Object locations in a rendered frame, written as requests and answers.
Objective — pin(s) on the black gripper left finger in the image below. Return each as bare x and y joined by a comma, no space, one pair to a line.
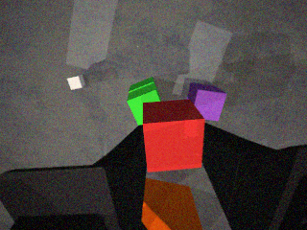
113,187

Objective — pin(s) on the small white cube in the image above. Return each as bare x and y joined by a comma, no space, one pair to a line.
76,82

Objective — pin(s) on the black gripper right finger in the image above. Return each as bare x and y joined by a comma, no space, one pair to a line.
254,184

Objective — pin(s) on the purple cube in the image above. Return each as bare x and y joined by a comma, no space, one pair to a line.
208,99

